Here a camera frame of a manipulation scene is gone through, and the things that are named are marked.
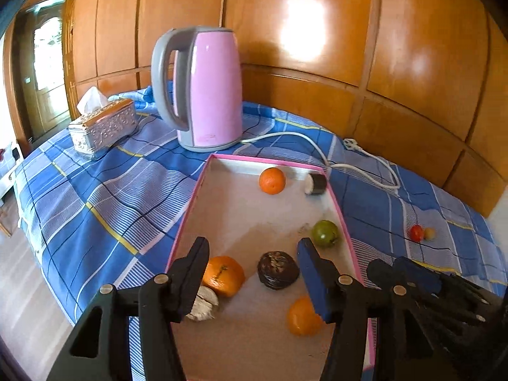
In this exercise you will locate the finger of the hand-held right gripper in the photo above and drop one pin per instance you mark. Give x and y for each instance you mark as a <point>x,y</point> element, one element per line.
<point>381,272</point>
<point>420,276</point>

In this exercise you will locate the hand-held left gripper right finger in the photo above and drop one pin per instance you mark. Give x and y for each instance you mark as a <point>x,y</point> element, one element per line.
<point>313,281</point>

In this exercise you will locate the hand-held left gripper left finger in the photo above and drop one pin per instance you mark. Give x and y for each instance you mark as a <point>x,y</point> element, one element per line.
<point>194,270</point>

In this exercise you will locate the orange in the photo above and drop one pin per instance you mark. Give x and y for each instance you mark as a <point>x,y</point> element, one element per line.
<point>301,319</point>
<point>272,180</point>
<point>224,276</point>

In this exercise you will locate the white garlic bulb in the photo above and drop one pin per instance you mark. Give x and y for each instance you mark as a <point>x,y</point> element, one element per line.
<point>206,305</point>

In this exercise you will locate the dark brown pastry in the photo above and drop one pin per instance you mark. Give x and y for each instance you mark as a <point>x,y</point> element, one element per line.
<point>278,270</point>

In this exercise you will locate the green round fruit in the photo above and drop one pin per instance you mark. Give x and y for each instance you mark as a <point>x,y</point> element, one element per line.
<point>324,233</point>

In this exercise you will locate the white tray with pink rim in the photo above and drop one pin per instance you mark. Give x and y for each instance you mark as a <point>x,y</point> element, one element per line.
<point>246,222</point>

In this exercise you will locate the cut dark-skinned white piece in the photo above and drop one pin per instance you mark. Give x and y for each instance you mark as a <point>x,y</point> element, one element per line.
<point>317,184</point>

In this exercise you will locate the small red tomato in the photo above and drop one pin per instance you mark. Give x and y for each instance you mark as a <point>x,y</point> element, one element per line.
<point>416,233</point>

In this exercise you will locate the small yellow fruit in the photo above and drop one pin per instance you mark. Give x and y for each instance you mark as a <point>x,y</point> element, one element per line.
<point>429,233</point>

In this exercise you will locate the blue plaid blanket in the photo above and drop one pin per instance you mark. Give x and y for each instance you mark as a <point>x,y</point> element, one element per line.
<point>119,190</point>

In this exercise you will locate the silver patterned tissue box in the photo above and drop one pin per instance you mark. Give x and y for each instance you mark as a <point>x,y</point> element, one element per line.
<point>103,127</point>

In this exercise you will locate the pink electric kettle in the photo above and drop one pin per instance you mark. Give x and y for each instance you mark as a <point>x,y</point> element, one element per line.
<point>214,87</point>

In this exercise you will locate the wooden door frame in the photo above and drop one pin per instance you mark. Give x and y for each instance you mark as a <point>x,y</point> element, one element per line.
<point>47,99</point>

